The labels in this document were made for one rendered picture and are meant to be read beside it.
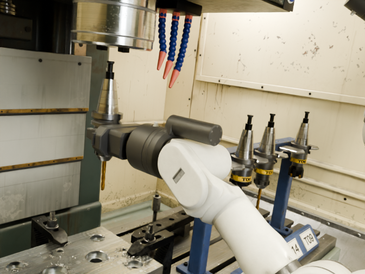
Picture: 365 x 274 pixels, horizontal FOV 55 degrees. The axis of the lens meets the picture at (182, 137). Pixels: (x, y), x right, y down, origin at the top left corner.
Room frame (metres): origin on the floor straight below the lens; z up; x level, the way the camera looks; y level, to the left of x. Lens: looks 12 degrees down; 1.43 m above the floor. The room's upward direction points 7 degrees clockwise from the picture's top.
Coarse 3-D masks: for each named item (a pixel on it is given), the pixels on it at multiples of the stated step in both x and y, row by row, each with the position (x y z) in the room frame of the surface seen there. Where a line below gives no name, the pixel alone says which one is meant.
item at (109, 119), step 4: (92, 112) 0.69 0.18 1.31; (96, 112) 0.70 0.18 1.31; (120, 112) 0.73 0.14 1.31; (92, 116) 0.69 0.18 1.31; (96, 116) 0.68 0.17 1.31; (100, 116) 0.68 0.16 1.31; (104, 116) 0.68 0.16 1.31; (108, 116) 0.68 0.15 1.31; (112, 116) 0.68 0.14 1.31; (116, 116) 0.70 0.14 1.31; (120, 116) 0.70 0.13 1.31; (92, 120) 0.70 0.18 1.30; (96, 120) 0.69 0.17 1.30; (100, 120) 0.69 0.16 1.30; (104, 120) 0.68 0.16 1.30; (108, 120) 0.68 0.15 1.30; (112, 120) 0.69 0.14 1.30; (116, 120) 0.70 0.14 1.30; (92, 124) 0.69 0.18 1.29; (96, 124) 0.68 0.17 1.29; (100, 124) 0.68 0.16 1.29; (104, 124) 0.68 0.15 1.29; (108, 124) 0.68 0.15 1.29
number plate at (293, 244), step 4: (292, 240) 0.97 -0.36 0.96; (296, 240) 0.98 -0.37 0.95; (288, 244) 0.95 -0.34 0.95; (292, 244) 0.96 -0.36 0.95; (296, 244) 0.97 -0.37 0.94; (292, 248) 0.95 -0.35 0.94; (296, 248) 0.96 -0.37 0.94; (296, 252) 0.95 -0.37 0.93; (300, 252) 0.96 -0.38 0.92; (300, 256) 0.95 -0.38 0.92
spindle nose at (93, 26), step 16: (80, 0) 0.65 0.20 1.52; (96, 0) 0.63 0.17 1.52; (112, 0) 0.63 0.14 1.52; (128, 0) 0.64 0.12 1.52; (144, 0) 0.66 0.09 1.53; (80, 16) 0.65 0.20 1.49; (96, 16) 0.63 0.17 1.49; (112, 16) 0.63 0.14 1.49; (128, 16) 0.64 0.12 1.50; (144, 16) 0.66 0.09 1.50; (80, 32) 0.65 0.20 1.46; (96, 32) 0.63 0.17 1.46; (112, 32) 0.63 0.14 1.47; (128, 32) 0.64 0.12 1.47; (144, 32) 0.67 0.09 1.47; (128, 48) 0.69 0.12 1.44; (144, 48) 0.67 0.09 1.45
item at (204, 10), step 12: (60, 0) 1.05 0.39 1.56; (192, 0) 0.81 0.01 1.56; (204, 0) 0.80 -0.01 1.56; (216, 0) 0.78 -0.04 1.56; (228, 0) 0.77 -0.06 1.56; (240, 0) 0.75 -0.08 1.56; (252, 0) 0.74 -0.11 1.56; (264, 0) 0.74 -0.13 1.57; (204, 12) 0.97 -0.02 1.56; (216, 12) 0.94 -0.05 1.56; (228, 12) 0.92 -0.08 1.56; (240, 12) 0.90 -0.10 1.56; (252, 12) 0.88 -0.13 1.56; (264, 12) 0.86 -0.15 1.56; (276, 12) 0.84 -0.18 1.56; (288, 12) 0.82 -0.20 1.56
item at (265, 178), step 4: (256, 176) 0.91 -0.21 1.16; (260, 176) 0.90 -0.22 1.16; (264, 176) 0.90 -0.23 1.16; (268, 176) 0.90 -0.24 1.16; (256, 180) 0.90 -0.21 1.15; (260, 180) 0.90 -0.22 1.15; (264, 180) 0.90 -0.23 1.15; (268, 180) 0.90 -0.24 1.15; (256, 184) 0.90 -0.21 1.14; (260, 184) 0.90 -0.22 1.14; (264, 184) 0.89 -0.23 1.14; (268, 184) 0.90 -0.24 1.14; (260, 188) 0.90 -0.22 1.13; (264, 188) 0.91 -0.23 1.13
